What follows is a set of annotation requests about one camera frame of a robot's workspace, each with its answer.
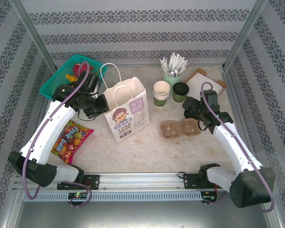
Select white printed paper bag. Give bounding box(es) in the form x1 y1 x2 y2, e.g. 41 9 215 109
100 63 150 143

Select black plastic cup lid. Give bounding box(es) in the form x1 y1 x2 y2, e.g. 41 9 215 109
172 82 190 95

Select brown cardboard cup tray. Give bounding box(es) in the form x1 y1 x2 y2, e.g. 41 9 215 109
159 118 201 139

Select brown cardboard napkin box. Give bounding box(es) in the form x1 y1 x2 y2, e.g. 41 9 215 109
184 68 228 102

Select white paper napkins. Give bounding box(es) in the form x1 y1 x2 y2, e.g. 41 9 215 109
187 72 223 95

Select red toy fruit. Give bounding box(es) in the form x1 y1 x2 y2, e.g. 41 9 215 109
73 63 91 74

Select colourful fruit candy bag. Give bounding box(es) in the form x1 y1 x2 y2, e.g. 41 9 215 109
51 120 95 164

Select teal plastic basket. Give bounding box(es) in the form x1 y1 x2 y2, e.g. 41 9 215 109
39 54 108 100

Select mint green straw holder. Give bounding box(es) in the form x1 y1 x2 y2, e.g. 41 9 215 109
163 70 182 92

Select thin black cable loop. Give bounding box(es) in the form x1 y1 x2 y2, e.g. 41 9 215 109
77 110 97 121

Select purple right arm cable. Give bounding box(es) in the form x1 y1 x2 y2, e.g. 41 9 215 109
200 82 276 213

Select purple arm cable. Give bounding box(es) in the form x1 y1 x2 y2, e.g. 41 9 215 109
200 82 276 213
22 61 93 208

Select aluminium frame post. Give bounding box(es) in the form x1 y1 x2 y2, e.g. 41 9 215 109
9 0 58 71
224 0 268 70

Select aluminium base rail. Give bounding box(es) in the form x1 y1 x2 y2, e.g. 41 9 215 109
14 172 271 190

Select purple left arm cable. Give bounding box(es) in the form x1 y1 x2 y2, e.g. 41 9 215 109
22 61 93 208

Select slotted grey cable duct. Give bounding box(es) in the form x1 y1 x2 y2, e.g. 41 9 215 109
22 191 202 202

